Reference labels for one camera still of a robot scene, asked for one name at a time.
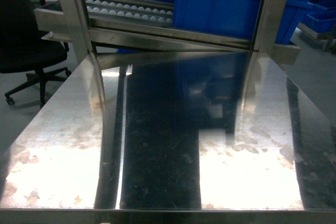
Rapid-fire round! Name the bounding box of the stainless steel roller rack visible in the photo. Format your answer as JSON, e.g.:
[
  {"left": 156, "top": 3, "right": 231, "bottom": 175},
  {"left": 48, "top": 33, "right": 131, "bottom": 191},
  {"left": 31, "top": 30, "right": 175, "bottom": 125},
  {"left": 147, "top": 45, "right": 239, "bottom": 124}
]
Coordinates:
[{"left": 35, "top": 0, "right": 300, "bottom": 65}]

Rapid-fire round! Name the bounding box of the large blue plastic bin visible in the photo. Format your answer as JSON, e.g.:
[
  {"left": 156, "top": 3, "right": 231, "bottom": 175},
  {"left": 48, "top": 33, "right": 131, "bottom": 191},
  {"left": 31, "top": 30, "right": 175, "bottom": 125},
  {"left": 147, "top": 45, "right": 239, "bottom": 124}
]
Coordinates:
[{"left": 173, "top": 0, "right": 312, "bottom": 44}]

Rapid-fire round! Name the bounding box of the black office chair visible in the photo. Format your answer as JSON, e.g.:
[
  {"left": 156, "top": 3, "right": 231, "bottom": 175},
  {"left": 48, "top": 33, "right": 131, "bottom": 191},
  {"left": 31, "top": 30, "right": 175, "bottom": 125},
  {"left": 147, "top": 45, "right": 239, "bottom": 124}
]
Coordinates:
[{"left": 1, "top": 0, "right": 71, "bottom": 105}]

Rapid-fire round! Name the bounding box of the blue bin far right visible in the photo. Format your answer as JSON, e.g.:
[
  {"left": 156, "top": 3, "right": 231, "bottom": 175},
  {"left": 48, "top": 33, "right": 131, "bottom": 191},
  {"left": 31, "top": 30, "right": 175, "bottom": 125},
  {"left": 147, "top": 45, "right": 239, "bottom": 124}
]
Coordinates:
[{"left": 306, "top": 9, "right": 335, "bottom": 33}]

